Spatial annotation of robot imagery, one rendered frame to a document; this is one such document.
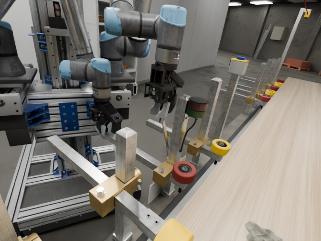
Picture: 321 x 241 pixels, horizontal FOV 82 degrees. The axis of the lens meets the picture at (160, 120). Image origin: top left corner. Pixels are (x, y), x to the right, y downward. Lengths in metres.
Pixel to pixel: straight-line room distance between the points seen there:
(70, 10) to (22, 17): 2.17
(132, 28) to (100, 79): 0.25
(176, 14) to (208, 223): 0.55
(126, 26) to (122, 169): 0.42
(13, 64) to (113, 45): 0.47
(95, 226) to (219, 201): 1.14
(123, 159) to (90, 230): 1.18
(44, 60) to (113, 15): 0.71
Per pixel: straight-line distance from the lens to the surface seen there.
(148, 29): 0.65
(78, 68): 0.81
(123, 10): 0.65
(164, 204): 0.81
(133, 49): 1.09
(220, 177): 0.68
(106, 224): 1.60
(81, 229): 1.60
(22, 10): 3.07
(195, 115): 0.56
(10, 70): 1.10
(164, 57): 0.57
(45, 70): 1.28
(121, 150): 0.44
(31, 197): 1.60
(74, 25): 0.92
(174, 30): 0.57
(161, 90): 0.56
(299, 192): 0.78
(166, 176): 0.68
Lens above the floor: 1.33
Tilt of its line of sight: 27 degrees down
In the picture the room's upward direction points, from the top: 7 degrees clockwise
